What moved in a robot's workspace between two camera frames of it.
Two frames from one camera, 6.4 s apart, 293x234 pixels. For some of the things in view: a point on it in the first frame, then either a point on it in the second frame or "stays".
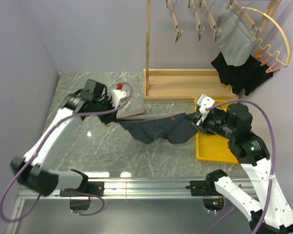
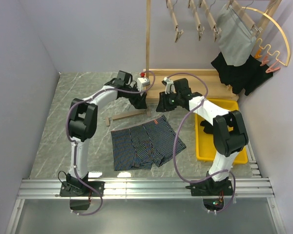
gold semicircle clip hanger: x=269 y=45 stays
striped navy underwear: x=174 y=128 to x=140 y=146
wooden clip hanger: x=244 y=15 stays
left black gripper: x=111 y=117 to x=139 y=102
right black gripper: x=202 y=126 to x=163 y=105
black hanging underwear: x=248 y=77 stays
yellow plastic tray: x=215 y=148 stays
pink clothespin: x=272 y=69 stays
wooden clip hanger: x=178 y=32 stays
